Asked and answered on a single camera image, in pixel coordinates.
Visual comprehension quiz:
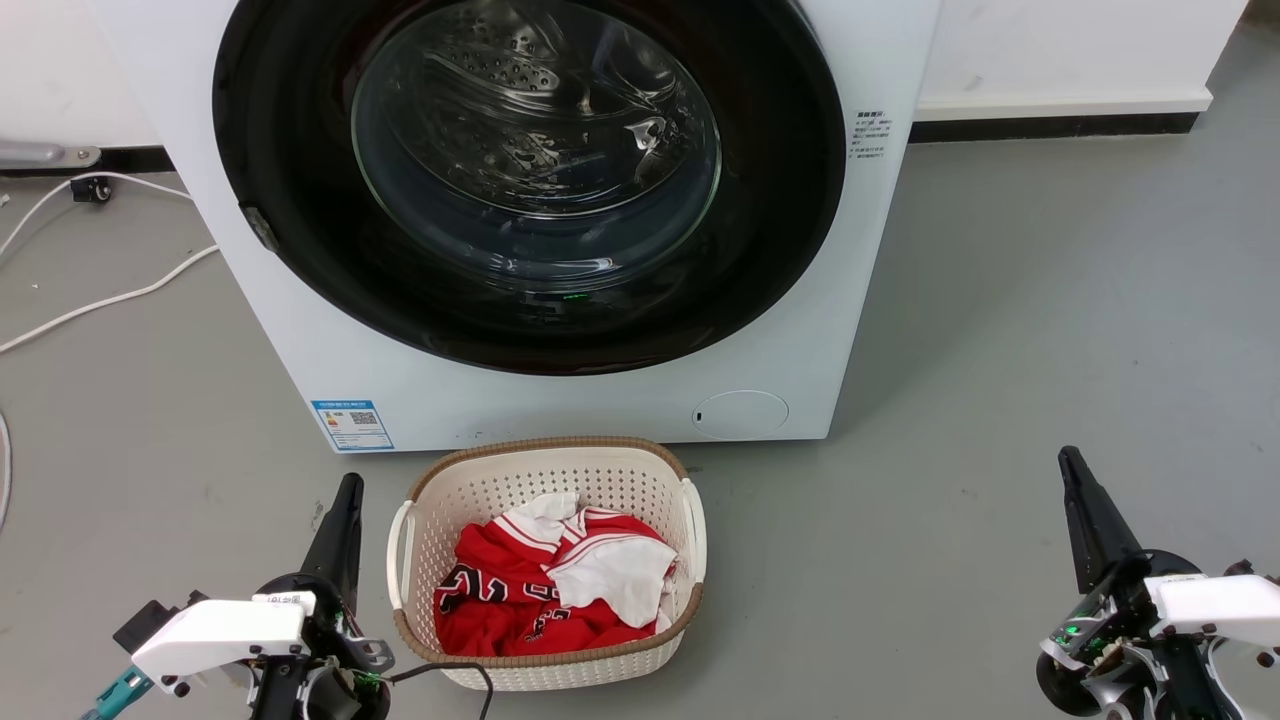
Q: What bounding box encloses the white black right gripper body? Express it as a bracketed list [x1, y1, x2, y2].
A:
[1035, 550, 1280, 720]

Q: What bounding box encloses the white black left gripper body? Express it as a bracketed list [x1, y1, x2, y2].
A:
[130, 573, 394, 720]

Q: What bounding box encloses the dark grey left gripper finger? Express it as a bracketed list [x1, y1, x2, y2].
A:
[300, 473, 364, 613]

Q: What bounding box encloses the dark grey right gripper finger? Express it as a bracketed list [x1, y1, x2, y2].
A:
[1058, 446, 1146, 594]

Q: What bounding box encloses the round black glass washer door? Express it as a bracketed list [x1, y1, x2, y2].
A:
[212, 0, 847, 377]

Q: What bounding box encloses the white front-load washing machine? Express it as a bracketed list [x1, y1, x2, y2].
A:
[85, 0, 943, 454]

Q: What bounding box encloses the blue energy label sticker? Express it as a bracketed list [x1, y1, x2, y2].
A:
[310, 399, 395, 452]

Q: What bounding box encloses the red and white jersey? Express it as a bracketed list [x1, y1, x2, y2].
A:
[433, 492, 691, 658]

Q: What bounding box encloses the white perforated laundry basket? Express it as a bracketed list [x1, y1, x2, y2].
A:
[387, 436, 709, 693]

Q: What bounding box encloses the round white filter cover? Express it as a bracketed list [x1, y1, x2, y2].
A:
[692, 390, 790, 441]

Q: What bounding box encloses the black baseboard strip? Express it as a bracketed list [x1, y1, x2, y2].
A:
[908, 112, 1200, 145]

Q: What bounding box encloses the small black text label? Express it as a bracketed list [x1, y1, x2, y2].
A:
[850, 110, 894, 162]

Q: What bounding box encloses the teal cable connector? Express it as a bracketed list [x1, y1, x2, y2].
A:
[80, 665, 156, 720]

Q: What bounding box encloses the long white floor cable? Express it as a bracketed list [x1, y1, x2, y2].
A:
[0, 244, 220, 354]

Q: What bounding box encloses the white cable with black plug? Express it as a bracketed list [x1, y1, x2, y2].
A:
[0, 172, 193, 257]

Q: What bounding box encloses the grey metal floor bracket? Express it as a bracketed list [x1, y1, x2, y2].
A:
[0, 140, 102, 169]

